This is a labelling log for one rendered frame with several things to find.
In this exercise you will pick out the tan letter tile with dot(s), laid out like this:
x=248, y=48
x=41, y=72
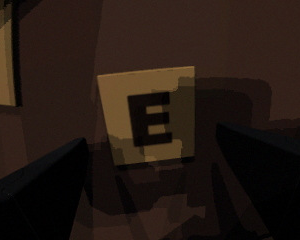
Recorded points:
x=149, y=114
x=9, y=94

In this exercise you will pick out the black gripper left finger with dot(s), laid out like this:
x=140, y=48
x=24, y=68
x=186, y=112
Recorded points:
x=39, y=201

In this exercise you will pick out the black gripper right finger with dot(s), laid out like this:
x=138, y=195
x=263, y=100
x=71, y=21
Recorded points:
x=268, y=167

